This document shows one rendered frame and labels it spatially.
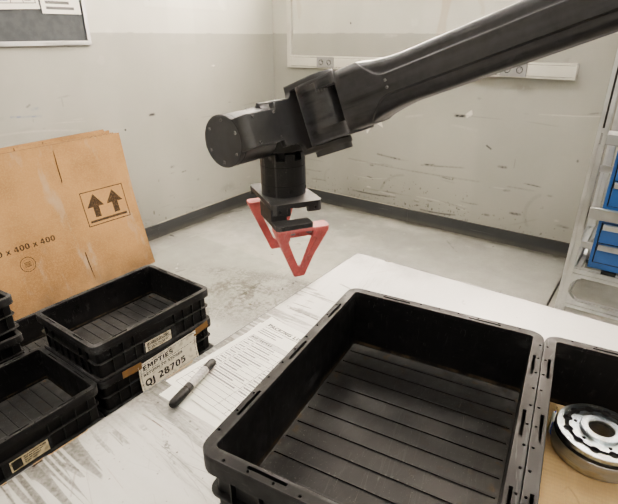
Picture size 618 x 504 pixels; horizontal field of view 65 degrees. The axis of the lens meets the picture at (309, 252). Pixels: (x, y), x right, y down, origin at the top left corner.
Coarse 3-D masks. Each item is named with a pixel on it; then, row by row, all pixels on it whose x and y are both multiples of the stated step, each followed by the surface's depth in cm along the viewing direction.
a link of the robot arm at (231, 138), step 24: (288, 96) 54; (216, 120) 51; (240, 120) 49; (264, 120) 51; (288, 120) 54; (216, 144) 53; (240, 144) 50; (264, 144) 51; (288, 144) 53; (336, 144) 53
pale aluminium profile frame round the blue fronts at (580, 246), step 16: (608, 96) 197; (608, 112) 200; (608, 128) 201; (592, 160) 208; (608, 160) 262; (592, 176) 211; (592, 192) 213; (592, 208) 213; (576, 224) 221; (592, 224) 277; (576, 240) 224; (576, 256) 226; (576, 272) 229; (592, 272) 224; (608, 272) 221; (560, 288) 235; (560, 304) 238; (576, 304) 233; (592, 304) 231
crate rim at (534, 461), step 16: (544, 352) 64; (592, 352) 65; (608, 352) 64; (544, 368) 61; (544, 384) 58; (544, 400) 56; (544, 416) 54; (544, 432) 51; (528, 448) 50; (544, 448) 50; (528, 464) 48; (528, 480) 46; (528, 496) 44
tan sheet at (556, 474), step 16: (544, 464) 60; (560, 464) 60; (544, 480) 58; (560, 480) 58; (576, 480) 58; (592, 480) 58; (544, 496) 56; (560, 496) 56; (576, 496) 56; (592, 496) 56; (608, 496) 56
